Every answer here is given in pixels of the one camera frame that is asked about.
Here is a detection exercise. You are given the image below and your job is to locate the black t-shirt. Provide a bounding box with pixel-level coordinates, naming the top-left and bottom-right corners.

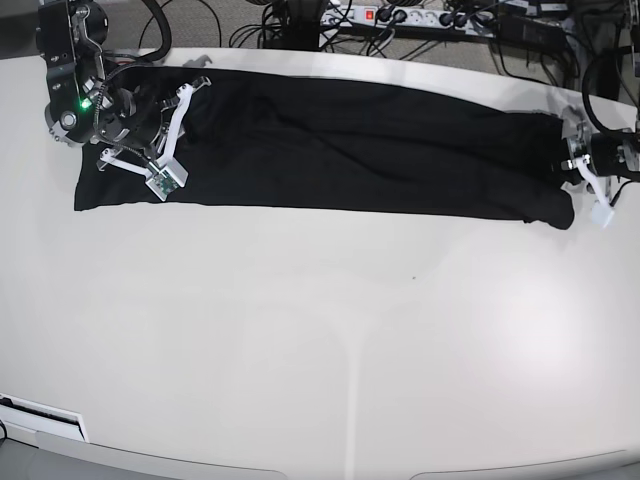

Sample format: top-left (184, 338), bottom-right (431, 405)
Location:
top-left (73, 67), bottom-right (576, 231)

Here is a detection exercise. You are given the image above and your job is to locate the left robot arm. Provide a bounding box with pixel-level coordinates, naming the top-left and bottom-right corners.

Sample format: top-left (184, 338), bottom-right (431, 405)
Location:
top-left (570, 1), bottom-right (639, 183)

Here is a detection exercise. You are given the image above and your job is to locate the black cable bundle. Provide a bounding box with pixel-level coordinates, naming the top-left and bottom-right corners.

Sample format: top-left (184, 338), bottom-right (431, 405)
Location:
top-left (134, 0), bottom-right (640, 101)

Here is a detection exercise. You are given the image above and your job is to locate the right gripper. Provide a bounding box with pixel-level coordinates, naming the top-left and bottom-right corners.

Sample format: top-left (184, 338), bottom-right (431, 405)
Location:
top-left (92, 87), bottom-right (173, 155)

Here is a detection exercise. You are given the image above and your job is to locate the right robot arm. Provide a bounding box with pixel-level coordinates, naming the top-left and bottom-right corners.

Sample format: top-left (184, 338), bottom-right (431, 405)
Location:
top-left (35, 1), bottom-right (172, 157)

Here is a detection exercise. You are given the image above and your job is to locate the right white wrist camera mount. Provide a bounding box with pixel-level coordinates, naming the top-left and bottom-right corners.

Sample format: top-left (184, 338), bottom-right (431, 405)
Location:
top-left (97, 76), bottom-right (211, 202)

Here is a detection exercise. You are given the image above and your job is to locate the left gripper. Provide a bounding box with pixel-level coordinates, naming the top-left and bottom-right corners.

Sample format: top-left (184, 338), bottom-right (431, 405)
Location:
top-left (567, 127), bottom-right (639, 180)

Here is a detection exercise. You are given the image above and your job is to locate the white box at table edge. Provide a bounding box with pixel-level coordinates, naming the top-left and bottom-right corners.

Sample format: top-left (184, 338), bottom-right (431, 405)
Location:
top-left (1, 394), bottom-right (90, 443)

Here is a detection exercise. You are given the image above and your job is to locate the white power strip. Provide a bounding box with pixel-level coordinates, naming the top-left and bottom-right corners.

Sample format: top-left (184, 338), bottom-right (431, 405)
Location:
top-left (320, 4), bottom-right (495, 38)

